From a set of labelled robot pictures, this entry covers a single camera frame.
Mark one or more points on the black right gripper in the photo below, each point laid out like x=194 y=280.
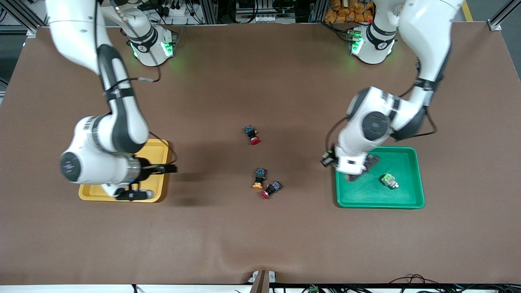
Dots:
x=147 y=171

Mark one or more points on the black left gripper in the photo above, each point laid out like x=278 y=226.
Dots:
x=328 y=159

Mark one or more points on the yellow mushroom push button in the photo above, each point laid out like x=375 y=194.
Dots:
x=259 y=178

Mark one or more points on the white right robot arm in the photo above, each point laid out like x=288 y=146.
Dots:
x=122 y=122

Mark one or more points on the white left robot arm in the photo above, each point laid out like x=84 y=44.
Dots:
x=423 y=36

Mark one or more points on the yellow plastic tray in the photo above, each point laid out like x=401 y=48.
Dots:
x=156 y=152

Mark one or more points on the green plastic tray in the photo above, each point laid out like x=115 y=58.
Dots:
x=366 y=195

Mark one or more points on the red mushroom push button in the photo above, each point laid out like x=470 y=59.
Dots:
x=271 y=189
x=252 y=134

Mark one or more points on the brown table cover mat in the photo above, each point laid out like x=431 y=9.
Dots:
x=260 y=228

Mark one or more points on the small green connector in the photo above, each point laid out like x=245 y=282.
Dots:
x=313 y=289

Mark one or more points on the pile of orange objects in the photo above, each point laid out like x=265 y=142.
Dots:
x=346 y=12

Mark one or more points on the grey electronics box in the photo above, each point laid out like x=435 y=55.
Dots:
x=260 y=18

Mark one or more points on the white power strip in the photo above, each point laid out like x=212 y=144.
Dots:
x=175 y=10

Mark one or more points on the metal table clamp bracket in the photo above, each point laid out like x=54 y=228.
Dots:
x=262 y=280

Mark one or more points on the aluminium frame post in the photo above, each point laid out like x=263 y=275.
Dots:
x=211 y=10
x=317 y=10

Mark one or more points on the aluminium frame profile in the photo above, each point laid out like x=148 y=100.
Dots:
x=31 y=32
x=494 y=25

